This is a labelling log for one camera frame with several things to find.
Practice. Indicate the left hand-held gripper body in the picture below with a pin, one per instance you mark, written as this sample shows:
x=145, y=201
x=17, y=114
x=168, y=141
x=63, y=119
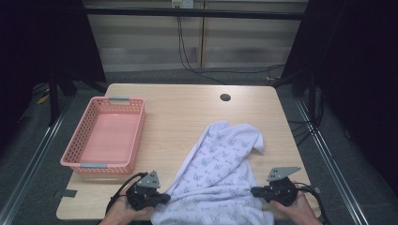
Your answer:
x=142, y=197

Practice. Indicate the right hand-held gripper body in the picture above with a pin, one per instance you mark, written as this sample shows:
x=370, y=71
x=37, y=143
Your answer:
x=281, y=192

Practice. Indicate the white patterned towel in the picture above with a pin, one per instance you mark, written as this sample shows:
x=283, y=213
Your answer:
x=216, y=168

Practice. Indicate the pink perforated plastic basket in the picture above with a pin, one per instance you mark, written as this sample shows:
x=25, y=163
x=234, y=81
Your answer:
x=109, y=134

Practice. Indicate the person's left hand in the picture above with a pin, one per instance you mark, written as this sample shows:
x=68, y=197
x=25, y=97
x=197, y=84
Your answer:
x=123, y=212

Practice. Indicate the person's right hand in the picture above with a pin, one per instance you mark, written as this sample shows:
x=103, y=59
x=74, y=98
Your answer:
x=297, y=214

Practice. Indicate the grey tape piece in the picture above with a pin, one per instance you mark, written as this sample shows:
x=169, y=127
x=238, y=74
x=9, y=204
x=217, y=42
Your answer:
x=317, y=189
x=67, y=193

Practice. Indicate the black metal stand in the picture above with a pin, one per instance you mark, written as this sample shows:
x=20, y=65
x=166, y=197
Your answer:
x=53, y=103
x=312, y=100

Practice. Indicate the yellow floor item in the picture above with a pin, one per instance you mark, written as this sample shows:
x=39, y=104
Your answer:
x=43, y=99

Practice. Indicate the black curtain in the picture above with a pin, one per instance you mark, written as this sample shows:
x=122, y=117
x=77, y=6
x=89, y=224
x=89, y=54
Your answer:
x=37, y=37
x=359, y=62

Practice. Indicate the aluminium floor rail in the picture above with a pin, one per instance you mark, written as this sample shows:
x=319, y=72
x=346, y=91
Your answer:
x=31, y=165
x=328, y=156

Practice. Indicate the black horizontal frame bar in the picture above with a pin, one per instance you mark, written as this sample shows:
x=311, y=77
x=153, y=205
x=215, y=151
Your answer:
x=219, y=14

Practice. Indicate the white wall power outlet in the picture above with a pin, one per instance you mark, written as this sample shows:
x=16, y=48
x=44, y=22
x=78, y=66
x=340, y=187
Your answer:
x=183, y=3

